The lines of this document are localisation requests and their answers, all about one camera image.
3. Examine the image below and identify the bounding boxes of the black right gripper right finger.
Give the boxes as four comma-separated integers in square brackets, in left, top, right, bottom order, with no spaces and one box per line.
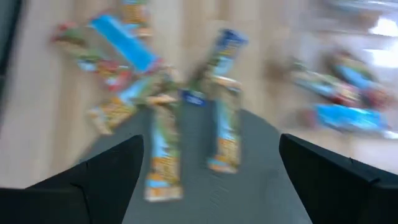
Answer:
[278,133,398,224]

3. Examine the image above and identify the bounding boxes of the orange Chewy granola bar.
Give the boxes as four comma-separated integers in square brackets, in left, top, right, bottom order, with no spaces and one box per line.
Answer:
[143,104,183,203]
[206,77,243,174]
[86,77,154,136]
[119,0,154,39]

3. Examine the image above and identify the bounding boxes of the dark blue Chewy granola bar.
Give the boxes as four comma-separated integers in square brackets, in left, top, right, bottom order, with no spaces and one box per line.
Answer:
[178,27,250,109]

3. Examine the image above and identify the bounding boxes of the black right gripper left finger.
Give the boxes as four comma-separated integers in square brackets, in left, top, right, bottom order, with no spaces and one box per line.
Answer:
[27,134,145,224]

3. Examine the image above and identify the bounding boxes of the round grey woven placemat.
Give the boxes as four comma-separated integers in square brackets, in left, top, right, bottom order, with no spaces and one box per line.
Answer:
[77,101,313,224]

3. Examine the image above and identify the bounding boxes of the clear plastic bin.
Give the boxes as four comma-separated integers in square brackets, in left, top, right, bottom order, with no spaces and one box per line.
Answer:
[320,0,398,19]
[264,27,398,141]

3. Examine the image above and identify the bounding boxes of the black table frame rail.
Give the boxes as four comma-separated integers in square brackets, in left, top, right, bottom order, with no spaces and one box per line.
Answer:
[0,0,23,105]

